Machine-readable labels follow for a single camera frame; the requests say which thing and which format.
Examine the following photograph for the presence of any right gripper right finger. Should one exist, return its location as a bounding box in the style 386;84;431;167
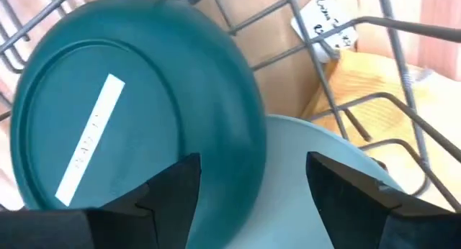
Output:
305;151;461;249

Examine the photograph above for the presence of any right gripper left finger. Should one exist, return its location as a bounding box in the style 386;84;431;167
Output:
0;153;202;249

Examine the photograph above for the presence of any large grey plate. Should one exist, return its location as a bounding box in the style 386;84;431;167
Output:
223;114;404;249

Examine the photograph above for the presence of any small teal plate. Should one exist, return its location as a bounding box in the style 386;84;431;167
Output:
9;0;268;249

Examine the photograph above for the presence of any grey wire dish rack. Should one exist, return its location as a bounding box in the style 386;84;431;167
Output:
0;0;461;212

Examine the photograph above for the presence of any orange folded towel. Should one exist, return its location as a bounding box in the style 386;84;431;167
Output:
290;0;461;212

